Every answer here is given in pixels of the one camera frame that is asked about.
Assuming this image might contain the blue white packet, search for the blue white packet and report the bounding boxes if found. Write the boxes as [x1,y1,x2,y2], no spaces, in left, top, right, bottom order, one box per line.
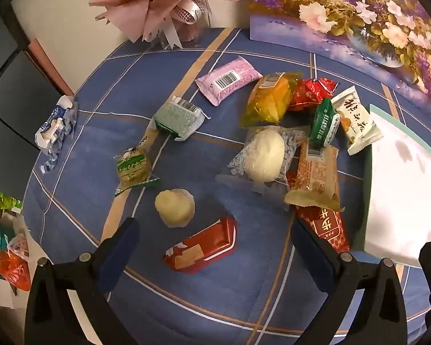
[35,95,79,173]

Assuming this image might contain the flower painting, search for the flower painting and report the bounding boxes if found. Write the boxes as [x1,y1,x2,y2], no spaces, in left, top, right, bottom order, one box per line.
[248,0,431,108]

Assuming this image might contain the small dark green packet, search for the small dark green packet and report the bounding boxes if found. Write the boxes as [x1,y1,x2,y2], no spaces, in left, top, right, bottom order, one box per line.
[309,98,340,148]

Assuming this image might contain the white printed snack packet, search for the white printed snack packet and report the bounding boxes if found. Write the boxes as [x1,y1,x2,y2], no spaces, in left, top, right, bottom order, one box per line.
[330,85,384,156]

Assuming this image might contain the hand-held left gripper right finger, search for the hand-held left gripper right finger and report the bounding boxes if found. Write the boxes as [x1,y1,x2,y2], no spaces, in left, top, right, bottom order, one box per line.
[293,219,408,345]

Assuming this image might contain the pale green snack packet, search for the pale green snack packet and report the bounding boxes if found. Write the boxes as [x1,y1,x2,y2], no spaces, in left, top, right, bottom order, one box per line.
[145,95,211,148]

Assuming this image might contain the pink snack packet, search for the pink snack packet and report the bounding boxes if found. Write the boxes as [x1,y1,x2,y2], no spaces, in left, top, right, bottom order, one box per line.
[195,55,263,106]

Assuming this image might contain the red gold printed packet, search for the red gold printed packet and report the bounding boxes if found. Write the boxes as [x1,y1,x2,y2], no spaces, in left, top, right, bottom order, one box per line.
[286,170,351,254]

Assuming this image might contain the green printed packages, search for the green printed packages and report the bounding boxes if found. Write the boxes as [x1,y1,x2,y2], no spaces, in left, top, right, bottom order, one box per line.
[0,183,24,220]

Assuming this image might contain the small round white pastry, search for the small round white pastry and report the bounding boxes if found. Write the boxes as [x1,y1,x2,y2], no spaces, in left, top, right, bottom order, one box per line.
[154,188,195,228]

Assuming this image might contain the beige orange printed packet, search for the beige orange printed packet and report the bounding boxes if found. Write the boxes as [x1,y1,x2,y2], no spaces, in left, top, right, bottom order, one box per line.
[284,144,345,212]

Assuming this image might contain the small green yellow packet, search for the small green yellow packet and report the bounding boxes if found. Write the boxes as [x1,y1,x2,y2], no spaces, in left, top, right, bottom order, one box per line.
[114,145,161,197]

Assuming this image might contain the orange yellow snack packet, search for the orange yellow snack packet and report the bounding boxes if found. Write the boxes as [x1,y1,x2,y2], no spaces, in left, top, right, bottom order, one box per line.
[240,72,304,128]

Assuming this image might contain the clear glass vase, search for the clear glass vase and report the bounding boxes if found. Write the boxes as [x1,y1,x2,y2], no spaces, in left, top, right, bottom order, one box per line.
[154,0,213,48]

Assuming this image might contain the clear patterned plastic bag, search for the clear patterned plastic bag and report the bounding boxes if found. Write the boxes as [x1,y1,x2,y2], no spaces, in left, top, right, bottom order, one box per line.
[7,233,30,259]

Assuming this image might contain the white box with green rim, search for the white box with green rim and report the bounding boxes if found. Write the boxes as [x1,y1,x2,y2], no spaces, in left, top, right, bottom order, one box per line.
[363,104,431,267]

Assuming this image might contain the red candy packet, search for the red candy packet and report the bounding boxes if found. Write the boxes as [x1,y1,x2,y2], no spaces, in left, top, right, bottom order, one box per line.
[287,77,339,112]

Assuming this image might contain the pink paper flower bouquet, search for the pink paper flower bouquet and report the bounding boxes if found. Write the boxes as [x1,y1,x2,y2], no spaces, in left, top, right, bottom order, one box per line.
[88,0,247,49]

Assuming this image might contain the red biscuit packet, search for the red biscuit packet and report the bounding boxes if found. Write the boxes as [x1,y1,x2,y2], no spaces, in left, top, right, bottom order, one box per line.
[162,216,238,273]

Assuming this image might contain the blue plaid tablecloth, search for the blue plaid tablecloth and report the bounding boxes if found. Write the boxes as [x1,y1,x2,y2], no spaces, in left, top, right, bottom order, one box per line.
[22,27,431,345]

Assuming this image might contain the orange plastic bag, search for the orange plastic bag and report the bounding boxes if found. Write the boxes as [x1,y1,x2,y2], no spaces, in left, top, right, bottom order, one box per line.
[0,250,33,292]

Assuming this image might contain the dark cabinet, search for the dark cabinet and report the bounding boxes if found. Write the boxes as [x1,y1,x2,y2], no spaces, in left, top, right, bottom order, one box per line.
[0,18,54,152]

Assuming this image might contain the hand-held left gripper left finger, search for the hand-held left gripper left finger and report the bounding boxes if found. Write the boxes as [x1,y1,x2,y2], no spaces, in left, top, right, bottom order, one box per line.
[24,217,141,345]

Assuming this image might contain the clear white bun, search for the clear white bun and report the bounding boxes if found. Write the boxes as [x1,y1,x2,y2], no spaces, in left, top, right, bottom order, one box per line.
[215,126,309,193]

